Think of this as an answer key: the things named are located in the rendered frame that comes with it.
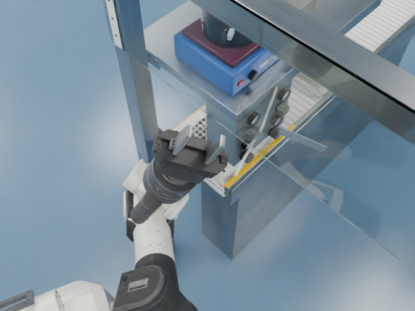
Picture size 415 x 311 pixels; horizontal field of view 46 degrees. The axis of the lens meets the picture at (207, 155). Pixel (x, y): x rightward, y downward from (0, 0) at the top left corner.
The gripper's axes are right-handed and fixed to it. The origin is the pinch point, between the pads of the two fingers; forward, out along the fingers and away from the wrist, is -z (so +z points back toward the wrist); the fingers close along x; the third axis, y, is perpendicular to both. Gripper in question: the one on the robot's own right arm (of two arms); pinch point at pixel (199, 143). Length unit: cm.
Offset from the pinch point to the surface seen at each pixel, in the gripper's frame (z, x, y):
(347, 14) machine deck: 21, -43, 64
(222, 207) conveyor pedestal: 108, -46, 35
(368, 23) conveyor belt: 59, -82, 108
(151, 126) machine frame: 68, -5, 38
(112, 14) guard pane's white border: 29, 17, 42
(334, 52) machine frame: -14.4, -14.7, 13.8
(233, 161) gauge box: 46, -24, 23
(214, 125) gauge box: 40, -16, 28
